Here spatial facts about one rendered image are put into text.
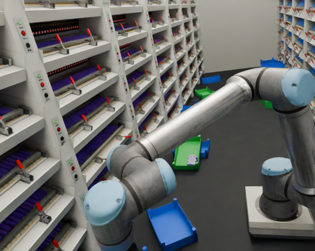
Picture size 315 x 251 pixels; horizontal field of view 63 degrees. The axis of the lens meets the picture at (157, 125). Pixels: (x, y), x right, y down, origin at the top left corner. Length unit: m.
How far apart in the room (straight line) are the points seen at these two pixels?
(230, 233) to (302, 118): 0.82
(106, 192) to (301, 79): 0.66
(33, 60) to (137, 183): 0.69
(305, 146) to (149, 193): 0.67
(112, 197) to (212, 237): 1.05
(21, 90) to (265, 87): 0.89
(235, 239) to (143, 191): 1.01
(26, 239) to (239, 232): 1.05
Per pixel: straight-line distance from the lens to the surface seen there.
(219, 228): 1.59
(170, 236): 1.58
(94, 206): 0.56
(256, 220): 1.49
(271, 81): 0.93
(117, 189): 0.57
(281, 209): 1.49
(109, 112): 1.56
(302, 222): 1.51
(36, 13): 1.19
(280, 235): 1.50
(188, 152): 2.19
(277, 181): 1.39
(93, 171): 1.38
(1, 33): 1.10
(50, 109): 1.13
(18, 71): 1.04
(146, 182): 0.59
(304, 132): 1.04
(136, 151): 0.72
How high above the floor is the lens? 1.14
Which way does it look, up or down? 22 degrees down
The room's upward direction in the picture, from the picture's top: 12 degrees counter-clockwise
